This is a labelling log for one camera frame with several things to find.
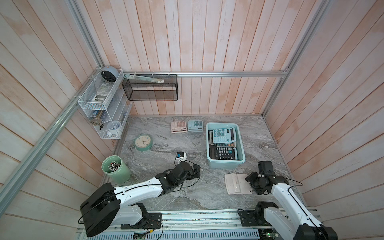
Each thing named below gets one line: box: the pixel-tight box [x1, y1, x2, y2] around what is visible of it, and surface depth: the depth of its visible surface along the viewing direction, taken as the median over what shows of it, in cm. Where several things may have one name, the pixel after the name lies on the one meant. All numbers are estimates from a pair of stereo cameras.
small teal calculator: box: [188, 120, 204, 132], surface depth 113 cm
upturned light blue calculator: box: [212, 127, 236, 144], surface depth 97 cm
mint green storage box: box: [206, 122, 246, 169], surface depth 92 cm
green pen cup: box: [101, 155, 131, 184], surface depth 80 cm
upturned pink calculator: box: [224, 173, 253, 195], surface depth 85 cm
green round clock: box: [133, 133, 153, 152], surface depth 103 cm
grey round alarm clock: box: [101, 66, 119, 83], surface depth 84 cm
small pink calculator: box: [170, 120, 187, 134], surface depth 113 cm
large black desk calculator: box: [208, 129, 217, 148], surface depth 97 cm
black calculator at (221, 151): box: [208, 138, 236, 160], surface depth 92 cm
